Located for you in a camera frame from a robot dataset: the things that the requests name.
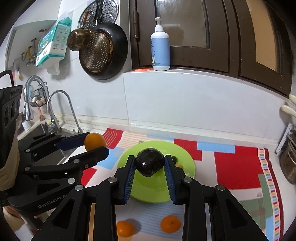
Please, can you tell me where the orange oval fruit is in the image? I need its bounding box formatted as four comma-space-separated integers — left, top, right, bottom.
84, 133, 107, 151

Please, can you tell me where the yellow-brown pear fruit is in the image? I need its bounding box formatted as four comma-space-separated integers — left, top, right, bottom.
175, 163, 184, 169

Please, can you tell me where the dark purple plum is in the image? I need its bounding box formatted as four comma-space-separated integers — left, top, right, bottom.
134, 148, 165, 177

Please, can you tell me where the curved steel kitchen faucet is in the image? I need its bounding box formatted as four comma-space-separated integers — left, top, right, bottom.
46, 89, 83, 135

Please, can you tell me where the colourful patterned table mat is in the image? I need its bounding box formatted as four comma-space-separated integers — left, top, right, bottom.
81, 128, 283, 240

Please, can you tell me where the orange fruit near right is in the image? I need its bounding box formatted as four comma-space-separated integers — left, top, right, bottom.
116, 221, 135, 237

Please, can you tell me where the large orange with stem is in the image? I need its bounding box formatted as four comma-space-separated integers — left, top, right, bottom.
160, 215, 182, 233

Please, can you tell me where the green oval plate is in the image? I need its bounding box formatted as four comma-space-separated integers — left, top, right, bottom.
117, 141, 196, 203

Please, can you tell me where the small dark green fruit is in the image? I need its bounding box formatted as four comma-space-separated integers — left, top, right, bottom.
171, 156, 178, 164

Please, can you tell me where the steel pot on rack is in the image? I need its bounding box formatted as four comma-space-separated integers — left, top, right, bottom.
279, 134, 296, 185

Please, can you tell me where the teal white tissue pack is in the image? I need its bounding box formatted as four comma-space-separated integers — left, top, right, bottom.
35, 17, 72, 75

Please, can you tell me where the brass perforated strainer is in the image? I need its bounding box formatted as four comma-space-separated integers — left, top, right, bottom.
79, 32, 112, 74

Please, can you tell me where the brass ladle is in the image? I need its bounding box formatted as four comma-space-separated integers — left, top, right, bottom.
67, 28, 91, 51

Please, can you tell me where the black frying pan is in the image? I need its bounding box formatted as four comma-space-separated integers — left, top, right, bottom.
79, 1, 128, 80

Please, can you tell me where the white blue pump bottle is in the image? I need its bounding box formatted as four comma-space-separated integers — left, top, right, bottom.
151, 17, 171, 71

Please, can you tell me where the round steel steamer plate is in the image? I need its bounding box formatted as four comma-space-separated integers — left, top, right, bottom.
78, 0, 120, 30

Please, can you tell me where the black wire sink basket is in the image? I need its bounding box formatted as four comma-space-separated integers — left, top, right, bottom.
29, 84, 47, 108

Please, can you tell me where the white dish rack bracket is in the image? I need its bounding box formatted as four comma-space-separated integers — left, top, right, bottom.
275, 123, 295, 156

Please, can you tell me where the cream pan handle lower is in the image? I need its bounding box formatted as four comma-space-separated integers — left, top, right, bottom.
280, 104, 296, 118

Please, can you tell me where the cream pan handle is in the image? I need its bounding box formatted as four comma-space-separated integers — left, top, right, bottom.
280, 104, 296, 118
288, 94, 296, 105

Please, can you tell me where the cream pan handle upper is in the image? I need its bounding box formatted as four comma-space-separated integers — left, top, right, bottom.
288, 94, 296, 105

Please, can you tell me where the dark wooden window frame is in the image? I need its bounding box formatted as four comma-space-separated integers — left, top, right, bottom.
128, 1, 295, 96

